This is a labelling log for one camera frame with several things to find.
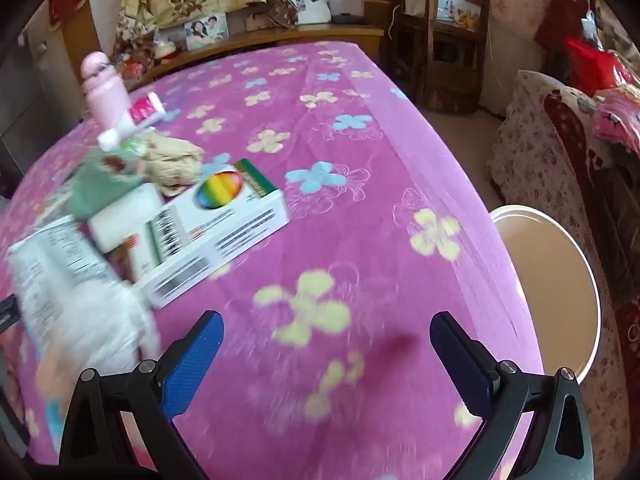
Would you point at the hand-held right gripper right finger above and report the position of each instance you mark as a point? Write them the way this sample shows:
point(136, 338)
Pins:
point(462, 365)

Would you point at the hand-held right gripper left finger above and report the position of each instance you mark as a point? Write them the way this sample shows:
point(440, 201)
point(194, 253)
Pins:
point(195, 360)

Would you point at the white plastic bag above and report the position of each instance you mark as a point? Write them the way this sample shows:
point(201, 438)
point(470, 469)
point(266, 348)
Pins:
point(110, 325)

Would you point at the white plastic bucket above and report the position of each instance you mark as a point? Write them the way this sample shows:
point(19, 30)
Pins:
point(550, 285)

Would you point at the white box with rainbow oval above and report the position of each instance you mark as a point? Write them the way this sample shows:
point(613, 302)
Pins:
point(220, 220)

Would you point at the plain white box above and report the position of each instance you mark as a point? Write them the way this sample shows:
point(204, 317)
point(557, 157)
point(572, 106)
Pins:
point(125, 220)

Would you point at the white milk carton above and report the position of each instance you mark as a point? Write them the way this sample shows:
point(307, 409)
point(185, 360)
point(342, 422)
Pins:
point(55, 265)

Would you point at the beige tissue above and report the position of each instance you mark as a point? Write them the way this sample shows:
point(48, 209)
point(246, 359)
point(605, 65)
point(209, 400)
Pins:
point(172, 162)

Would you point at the green packet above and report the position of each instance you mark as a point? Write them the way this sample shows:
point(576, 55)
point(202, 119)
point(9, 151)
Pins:
point(102, 182)

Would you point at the sofa with floral cover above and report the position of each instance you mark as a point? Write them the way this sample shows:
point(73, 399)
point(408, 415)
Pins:
point(540, 170)

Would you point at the dark jacket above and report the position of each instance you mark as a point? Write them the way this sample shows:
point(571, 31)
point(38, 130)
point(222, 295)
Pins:
point(622, 220)

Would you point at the pink floral blanket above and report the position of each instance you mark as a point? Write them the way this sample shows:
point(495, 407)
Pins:
point(350, 160)

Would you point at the white tube with pink label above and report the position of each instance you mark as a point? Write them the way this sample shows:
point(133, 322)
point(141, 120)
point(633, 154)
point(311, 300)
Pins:
point(142, 110)

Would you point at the pink bottle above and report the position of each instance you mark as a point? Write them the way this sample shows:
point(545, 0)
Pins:
point(102, 95)

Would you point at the pink cartoon blanket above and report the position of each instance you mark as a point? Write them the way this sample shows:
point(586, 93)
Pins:
point(617, 115)

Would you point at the dark wooden rack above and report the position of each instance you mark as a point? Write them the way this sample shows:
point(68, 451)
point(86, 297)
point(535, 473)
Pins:
point(440, 60)

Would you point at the white red figurine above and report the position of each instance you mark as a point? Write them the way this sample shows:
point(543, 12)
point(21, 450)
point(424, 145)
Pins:
point(165, 49)

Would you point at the framed photo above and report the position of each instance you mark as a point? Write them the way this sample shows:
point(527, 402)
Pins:
point(207, 32)

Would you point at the red plastic bag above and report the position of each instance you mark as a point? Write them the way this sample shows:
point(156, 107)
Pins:
point(595, 65)

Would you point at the low wooden cabinet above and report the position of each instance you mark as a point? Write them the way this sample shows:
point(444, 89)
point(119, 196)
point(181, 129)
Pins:
point(300, 35)

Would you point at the red hanging garment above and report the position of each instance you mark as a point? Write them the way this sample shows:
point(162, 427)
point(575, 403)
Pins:
point(562, 15)

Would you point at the small black device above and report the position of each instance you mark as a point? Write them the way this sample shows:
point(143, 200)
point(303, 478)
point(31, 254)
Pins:
point(348, 18)

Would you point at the unframed photo print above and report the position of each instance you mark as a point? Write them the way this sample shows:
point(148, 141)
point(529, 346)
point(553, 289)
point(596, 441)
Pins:
point(312, 5)

